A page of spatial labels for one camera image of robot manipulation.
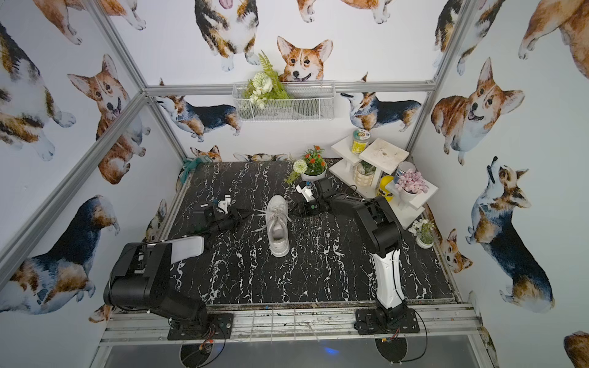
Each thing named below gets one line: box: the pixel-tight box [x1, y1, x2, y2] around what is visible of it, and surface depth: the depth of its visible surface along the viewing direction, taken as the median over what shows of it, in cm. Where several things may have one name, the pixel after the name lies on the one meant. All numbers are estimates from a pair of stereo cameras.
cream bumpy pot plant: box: [355, 160, 377, 188], surface depth 109 cm
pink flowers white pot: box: [394, 161, 430, 204], surface depth 83 cm
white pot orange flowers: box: [283, 144, 328, 185], surface depth 105 cm
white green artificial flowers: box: [243, 49, 291, 110], surface depth 81 cm
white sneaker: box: [265, 194, 290, 258], surface depth 90 cm
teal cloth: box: [180, 157, 206, 184], surface depth 123 cm
